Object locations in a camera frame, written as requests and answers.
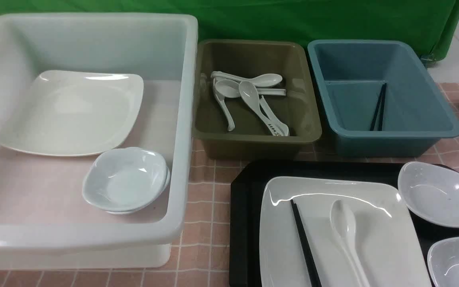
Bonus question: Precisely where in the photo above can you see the white bowl in tub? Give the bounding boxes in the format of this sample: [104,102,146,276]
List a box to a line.
[105,167,171,215]
[82,147,168,211]

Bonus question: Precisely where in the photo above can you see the white square plate in tub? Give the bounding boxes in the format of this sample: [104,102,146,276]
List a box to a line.
[0,70,144,157]

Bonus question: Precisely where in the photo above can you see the large white plastic tub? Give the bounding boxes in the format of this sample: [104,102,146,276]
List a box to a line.
[0,13,198,270]

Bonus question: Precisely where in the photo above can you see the blue plastic bin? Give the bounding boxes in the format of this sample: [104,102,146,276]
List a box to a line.
[307,39,459,157]

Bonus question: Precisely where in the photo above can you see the lower white bowl in tub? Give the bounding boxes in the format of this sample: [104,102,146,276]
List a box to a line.
[105,167,171,215]

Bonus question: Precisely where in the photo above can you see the white spoon top of bin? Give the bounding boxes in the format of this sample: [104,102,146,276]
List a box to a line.
[211,71,283,88]

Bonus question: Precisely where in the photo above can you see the olive green plastic bin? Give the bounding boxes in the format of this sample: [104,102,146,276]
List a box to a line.
[192,39,322,161]

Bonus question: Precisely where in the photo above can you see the white ceramic spoon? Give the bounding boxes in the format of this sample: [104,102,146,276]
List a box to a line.
[330,200,370,287]

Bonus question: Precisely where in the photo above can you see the upper white bowl in tub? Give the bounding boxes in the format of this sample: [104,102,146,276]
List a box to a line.
[82,147,168,211]

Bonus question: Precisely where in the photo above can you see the white spoon of bin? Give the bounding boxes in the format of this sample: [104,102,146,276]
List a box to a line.
[239,81,290,136]
[212,77,241,132]
[211,71,283,88]

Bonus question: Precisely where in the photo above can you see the white spoon under others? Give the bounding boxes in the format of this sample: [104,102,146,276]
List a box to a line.
[214,82,287,96]

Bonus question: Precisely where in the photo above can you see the white spoon left of bin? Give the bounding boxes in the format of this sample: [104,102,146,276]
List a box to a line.
[212,77,241,132]

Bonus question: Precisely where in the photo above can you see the black plastic serving tray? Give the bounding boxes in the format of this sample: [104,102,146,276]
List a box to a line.
[228,159,459,287]

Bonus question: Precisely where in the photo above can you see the green backdrop cloth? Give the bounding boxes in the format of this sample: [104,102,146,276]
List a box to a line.
[0,0,459,61]

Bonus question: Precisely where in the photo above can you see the white spoon centre of bin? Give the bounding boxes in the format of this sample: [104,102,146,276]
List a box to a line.
[239,81,290,136]

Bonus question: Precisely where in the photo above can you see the black chopstick in blue bin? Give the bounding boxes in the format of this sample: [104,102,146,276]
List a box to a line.
[370,86,382,131]

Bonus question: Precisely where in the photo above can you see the white square rice plate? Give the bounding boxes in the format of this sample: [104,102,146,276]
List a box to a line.
[259,176,432,287]

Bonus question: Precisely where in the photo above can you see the white bowl tray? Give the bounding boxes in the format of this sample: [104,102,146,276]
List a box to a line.
[427,237,459,287]
[397,161,459,228]

